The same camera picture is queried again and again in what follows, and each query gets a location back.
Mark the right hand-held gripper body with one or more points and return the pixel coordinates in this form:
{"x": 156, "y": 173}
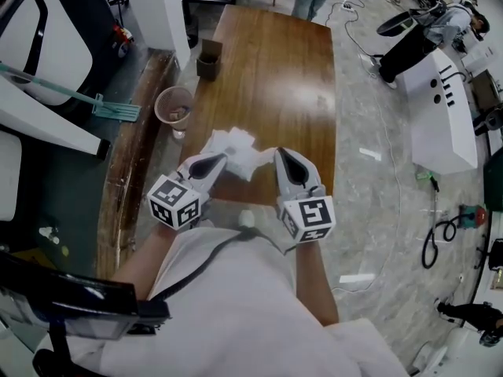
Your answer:
{"x": 310, "y": 216}

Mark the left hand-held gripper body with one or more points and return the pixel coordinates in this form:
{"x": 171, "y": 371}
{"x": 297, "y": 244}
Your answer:
{"x": 173, "y": 204}

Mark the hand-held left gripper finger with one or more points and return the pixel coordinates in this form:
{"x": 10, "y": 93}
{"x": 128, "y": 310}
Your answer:
{"x": 218, "y": 177}
{"x": 208, "y": 156}

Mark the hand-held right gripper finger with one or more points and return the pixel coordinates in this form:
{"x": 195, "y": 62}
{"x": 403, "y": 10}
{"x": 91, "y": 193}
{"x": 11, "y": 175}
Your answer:
{"x": 314, "y": 175}
{"x": 279, "y": 175}

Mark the white cloth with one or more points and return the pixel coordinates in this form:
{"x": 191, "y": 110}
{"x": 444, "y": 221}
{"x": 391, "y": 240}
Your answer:
{"x": 264, "y": 159}

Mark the person's left forearm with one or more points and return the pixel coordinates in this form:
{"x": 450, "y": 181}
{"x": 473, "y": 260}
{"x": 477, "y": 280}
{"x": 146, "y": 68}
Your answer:
{"x": 145, "y": 261}

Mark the person's right forearm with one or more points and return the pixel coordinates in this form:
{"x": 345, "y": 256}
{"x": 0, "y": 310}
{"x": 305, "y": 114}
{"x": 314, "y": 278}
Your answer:
{"x": 314, "y": 285}

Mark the person's white shoe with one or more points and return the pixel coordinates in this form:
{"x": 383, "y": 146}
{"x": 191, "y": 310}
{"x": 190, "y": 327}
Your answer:
{"x": 247, "y": 218}

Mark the crumpled brown paper trash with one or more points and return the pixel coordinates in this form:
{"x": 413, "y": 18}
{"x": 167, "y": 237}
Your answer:
{"x": 178, "y": 114}

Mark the worn wooden step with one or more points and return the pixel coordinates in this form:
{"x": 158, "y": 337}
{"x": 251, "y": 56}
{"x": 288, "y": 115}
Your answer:
{"x": 125, "y": 179}

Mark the pink plastic wastebasket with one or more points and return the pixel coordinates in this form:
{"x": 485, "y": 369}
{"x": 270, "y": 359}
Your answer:
{"x": 163, "y": 110}

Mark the teal flat mop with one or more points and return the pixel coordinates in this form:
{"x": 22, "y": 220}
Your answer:
{"x": 118, "y": 112}

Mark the person in white shirt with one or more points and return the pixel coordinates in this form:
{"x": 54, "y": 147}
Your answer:
{"x": 243, "y": 308}

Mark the small clear plastic bottle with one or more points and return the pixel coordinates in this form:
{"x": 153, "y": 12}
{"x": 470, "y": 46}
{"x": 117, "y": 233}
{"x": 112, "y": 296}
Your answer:
{"x": 49, "y": 235}

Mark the white kitchen counter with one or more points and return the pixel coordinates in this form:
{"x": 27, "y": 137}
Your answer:
{"x": 440, "y": 132}

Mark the black monitor screen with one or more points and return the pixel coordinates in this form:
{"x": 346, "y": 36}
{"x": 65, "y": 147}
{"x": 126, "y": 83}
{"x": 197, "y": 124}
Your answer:
{"x": 78, "y": 304}

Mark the red fire extinguisher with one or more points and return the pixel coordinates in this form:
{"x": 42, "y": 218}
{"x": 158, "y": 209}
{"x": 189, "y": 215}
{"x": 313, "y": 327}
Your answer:
{"x": 123, "y": 33}

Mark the green and red vacuum cleaner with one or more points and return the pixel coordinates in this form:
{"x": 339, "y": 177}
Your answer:
{"x": 471, "y": 216}

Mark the white air purifier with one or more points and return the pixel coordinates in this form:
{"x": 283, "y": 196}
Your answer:
{"x": 8, "y": 179}

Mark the black frying pan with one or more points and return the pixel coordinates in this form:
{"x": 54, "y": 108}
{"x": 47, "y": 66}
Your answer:
{"x": 393, "y": 24}

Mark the white power strip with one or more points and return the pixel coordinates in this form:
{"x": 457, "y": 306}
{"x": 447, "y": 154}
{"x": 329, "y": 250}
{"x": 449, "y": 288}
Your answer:
{"x": 348, "y": 7}

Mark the dark green cabinet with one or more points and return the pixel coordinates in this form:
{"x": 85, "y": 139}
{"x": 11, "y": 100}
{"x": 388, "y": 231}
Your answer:
{"x": 495, "y": 187}

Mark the white plastic seat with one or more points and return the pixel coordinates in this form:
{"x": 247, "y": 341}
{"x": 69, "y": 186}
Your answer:
{"x": 452, "y": 344}

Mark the black monitor mount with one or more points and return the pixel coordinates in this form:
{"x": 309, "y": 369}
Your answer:
{"x": 59, "y": 352}

